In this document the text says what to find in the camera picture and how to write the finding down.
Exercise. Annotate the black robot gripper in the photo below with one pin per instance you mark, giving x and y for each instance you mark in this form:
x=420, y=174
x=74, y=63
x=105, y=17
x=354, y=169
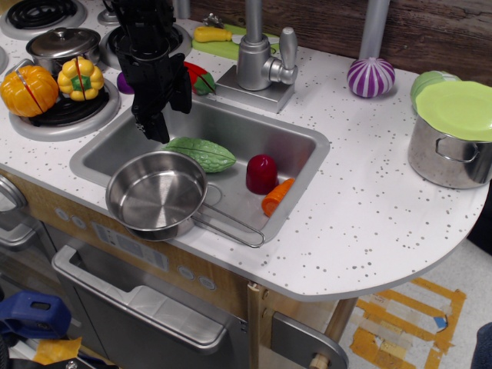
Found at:
x=157, y=79

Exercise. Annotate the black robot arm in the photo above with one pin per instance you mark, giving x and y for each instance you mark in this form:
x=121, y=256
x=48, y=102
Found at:
x=148, y=24

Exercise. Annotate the green toy squash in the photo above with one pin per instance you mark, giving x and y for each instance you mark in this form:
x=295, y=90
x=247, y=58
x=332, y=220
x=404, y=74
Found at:
x=212, y=157

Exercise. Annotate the small steel pot with lid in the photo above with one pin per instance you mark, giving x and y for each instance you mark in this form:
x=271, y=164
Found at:
x=55, y=47

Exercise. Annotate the large steel pot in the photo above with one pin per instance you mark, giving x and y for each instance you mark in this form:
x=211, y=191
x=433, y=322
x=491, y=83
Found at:
x=448, y=161

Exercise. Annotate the purple toy eggplant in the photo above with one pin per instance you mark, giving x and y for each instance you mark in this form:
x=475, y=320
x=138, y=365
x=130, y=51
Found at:
x=123, y=85

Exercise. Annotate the stainless steel sink basin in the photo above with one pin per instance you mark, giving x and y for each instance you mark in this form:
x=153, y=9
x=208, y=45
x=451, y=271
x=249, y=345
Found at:
x=297, y=152

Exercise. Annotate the back right stove burner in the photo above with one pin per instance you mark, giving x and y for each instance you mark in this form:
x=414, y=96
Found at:
x=180, y=44

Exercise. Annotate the stove burner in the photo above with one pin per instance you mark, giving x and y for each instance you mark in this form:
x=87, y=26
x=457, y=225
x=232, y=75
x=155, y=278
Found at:
x=27, y=19
x=69, y=119
x=180, y=44

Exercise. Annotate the green cutting board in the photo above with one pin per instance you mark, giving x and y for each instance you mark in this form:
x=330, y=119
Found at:
x=228, y=50

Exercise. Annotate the yellow toy bell pepper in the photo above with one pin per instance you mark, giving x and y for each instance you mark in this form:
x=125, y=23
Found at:
x=80, y=79

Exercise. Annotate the front left stove burner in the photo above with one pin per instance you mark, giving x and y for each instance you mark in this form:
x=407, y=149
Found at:
x=69, y=119

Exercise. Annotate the silver toy faucet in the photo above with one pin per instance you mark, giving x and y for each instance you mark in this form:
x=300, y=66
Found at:
x=259, y=79

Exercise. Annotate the silver stove knob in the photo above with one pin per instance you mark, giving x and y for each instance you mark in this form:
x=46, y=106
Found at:
x=108, y=18

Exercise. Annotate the dark red toy cup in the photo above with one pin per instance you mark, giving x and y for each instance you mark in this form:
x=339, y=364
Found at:
x=262, y=174

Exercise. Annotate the orange toy pumpkin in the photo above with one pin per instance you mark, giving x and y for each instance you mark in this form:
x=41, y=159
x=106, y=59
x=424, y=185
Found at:
x=29, y=91

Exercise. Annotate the orange toy carrot piece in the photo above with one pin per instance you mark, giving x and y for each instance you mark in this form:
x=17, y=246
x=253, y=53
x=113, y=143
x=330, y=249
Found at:
x=271, y=201

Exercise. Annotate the back left stove burner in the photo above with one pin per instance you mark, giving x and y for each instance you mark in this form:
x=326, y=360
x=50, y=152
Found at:
x=27, y=19

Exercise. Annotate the purple striped toy onion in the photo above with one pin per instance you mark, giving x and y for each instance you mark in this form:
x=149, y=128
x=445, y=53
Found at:
x=370, y=77

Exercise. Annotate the silver dishwasher door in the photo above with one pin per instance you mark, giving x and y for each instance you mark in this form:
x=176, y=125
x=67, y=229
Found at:
x=144, y=322

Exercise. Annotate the grey vertical pole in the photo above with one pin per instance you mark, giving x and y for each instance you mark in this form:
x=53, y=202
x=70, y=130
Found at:
x=374, y=26

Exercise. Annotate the blue clamp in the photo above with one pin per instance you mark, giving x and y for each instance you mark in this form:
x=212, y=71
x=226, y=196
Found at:
x=35, y=315

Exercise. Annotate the green toy cabbage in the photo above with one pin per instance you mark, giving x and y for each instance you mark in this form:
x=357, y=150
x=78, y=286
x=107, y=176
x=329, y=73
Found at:
x=429, y=78

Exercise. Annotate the light green plate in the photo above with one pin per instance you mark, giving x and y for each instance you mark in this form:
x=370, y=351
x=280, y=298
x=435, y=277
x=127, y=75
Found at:
x=458, y=108

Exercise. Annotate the steel saucepan with wire handle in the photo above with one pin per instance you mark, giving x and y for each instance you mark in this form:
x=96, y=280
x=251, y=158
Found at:
x=160, y=195

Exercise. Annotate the silver oven handle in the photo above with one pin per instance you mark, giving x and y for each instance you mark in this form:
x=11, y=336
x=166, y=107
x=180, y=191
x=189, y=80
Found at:
x=17, y=229

